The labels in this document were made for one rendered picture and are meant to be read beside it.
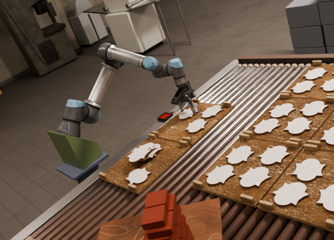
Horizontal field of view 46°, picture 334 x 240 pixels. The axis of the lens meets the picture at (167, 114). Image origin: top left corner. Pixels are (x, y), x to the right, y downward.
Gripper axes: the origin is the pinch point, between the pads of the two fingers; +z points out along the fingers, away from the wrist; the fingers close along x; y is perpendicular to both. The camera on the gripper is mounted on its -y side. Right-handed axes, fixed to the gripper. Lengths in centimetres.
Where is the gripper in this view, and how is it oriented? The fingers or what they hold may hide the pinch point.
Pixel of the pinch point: (188, 113)
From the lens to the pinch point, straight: 246.1
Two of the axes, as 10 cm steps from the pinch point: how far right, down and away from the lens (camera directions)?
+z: 2.9, 8.8, 3.9
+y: 6.7, -4.7, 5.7
